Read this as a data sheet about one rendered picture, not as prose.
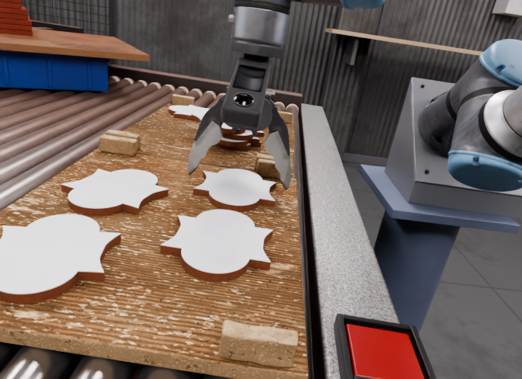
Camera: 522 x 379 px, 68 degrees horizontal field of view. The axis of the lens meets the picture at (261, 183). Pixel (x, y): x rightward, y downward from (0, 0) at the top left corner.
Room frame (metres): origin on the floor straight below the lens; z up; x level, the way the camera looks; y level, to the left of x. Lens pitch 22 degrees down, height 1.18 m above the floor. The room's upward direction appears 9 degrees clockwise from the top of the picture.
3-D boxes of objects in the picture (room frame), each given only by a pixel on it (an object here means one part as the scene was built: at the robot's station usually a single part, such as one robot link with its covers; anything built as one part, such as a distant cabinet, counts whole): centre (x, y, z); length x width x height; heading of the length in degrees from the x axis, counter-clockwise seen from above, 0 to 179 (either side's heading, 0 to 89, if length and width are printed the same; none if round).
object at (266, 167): (0.62, -0.02, 0.95); 0.06 x 0.02 x 0.03; 90
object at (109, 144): (0.62, 0.25, 0.95); 0.06 x 0.02 x 0.03; 90
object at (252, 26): (0.57, 0.04, 1.17); 0.08 x 0.08 x 0.05
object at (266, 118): (0.57, 0.03, 1.08); 0.09 x 0.08 x 0.12; 0
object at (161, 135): (0.84, 0.11, 0.93); 0.41 x 0.35 x 0.02; 178
